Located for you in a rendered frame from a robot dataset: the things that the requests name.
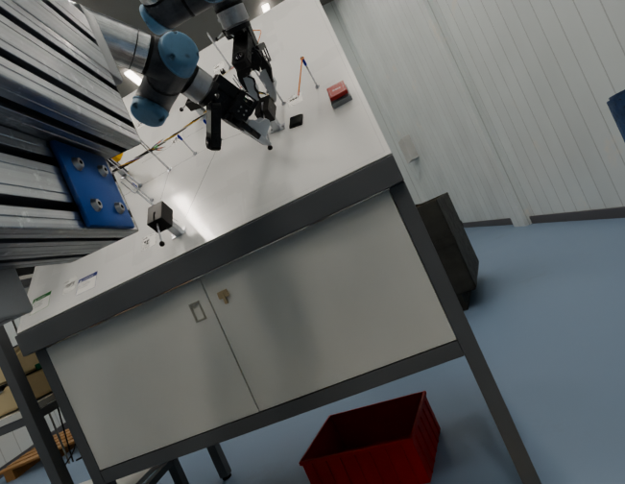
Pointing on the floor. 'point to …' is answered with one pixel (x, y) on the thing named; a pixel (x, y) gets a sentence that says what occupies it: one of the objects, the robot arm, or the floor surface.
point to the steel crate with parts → (451, 245)
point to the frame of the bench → (468, 346)
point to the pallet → (34, 458)
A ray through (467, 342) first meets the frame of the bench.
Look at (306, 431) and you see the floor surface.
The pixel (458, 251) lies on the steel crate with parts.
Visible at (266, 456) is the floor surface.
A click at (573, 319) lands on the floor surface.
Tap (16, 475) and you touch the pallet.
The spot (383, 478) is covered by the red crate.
